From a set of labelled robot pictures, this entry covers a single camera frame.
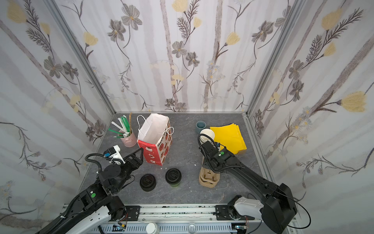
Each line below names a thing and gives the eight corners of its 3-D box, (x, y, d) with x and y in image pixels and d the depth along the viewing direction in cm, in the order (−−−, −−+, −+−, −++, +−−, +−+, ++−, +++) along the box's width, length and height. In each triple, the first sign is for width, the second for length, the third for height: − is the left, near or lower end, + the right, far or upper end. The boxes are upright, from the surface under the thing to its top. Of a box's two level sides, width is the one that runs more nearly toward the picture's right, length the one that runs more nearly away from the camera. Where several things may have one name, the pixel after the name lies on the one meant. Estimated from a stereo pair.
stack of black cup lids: (140, 191, 83) (138, 188, 79) (143, 177, 88) (141, 173, 84) (155, 191, 83) (153, 188, 79) (157, 177, 88) (155, 173, 84)
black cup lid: (166, 188, 83) (164, 182, 74) (168, 176, 88) (166, 168, 79) (181, 189, 84) (180, 182, 74) (181, 176, 88) (181, 168, 79)
